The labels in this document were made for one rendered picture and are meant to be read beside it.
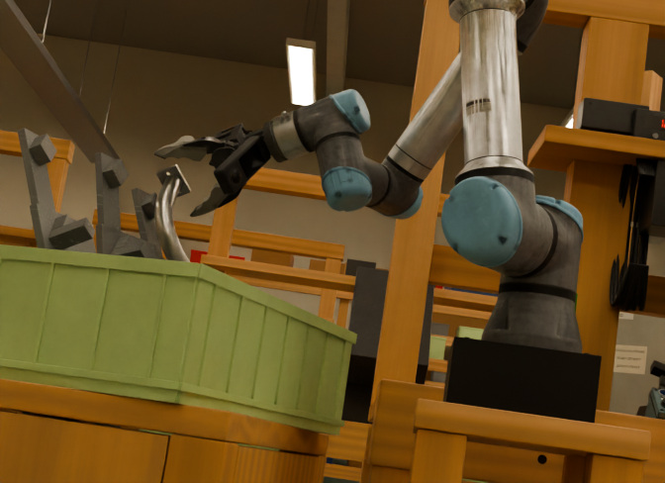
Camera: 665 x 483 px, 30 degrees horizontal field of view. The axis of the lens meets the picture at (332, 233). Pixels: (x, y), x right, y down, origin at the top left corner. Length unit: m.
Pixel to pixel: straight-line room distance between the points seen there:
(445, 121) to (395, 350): 0.87
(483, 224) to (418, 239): 1.09
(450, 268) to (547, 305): 1.08
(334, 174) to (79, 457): 0.66
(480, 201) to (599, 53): 1.29
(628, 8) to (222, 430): 1.83
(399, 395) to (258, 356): 0.53
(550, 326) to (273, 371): 0.41
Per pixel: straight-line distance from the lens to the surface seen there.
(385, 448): 2.18
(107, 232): 1.91
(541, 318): 1.84
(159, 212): 2.05
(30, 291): 1.62
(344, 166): 1.96
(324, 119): 2.01
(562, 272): 1.87
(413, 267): 2.82
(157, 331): 1.52
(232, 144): 2.07
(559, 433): 1.74
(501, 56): 1.86
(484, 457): 2.19
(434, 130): 2.05
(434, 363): 9.29
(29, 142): 1.80
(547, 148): 2.85
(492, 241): 1.74
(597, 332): 2.86
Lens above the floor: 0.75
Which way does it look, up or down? 10 degrees up
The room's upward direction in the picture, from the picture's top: 8 degrees clockwise
